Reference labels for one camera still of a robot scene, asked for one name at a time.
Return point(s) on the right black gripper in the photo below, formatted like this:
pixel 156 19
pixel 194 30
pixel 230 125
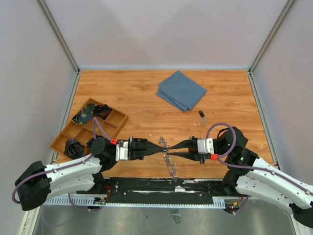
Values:
pixel 192 145

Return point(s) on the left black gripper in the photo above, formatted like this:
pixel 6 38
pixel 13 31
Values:
pixel 138 148

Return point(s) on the metal disc with keyrings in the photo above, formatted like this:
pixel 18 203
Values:
pixel 172 167

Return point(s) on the key with black tag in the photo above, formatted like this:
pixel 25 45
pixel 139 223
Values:
pixel 202 117

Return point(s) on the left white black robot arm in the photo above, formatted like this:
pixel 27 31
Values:
pixel 40 182

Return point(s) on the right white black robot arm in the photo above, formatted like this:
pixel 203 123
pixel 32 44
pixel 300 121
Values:
pixel 250 175

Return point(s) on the dark bundle in tray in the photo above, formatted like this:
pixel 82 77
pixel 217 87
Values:
pixel 74 149
pixel 89 143

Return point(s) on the wooden compartment tray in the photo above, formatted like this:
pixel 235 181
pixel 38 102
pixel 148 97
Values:
pixel 112 125

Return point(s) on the black bundle in tray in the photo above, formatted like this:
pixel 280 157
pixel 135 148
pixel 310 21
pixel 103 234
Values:
pixel 101 110

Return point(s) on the folded blue cloth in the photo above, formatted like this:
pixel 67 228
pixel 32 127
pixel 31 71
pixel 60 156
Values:
pixel 181 91

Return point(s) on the blue yellow patterned cloth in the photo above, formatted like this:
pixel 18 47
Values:
pixel 85 115

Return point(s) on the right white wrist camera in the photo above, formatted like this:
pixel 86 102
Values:
pixel 205 146

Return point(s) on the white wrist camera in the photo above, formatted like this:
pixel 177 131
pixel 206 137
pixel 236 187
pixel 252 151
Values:
pixel 122 151
pixel 205 146

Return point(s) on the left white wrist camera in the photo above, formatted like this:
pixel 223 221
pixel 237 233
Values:
pixel 122 151

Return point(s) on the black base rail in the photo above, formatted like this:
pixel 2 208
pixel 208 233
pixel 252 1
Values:
pixel 159 191

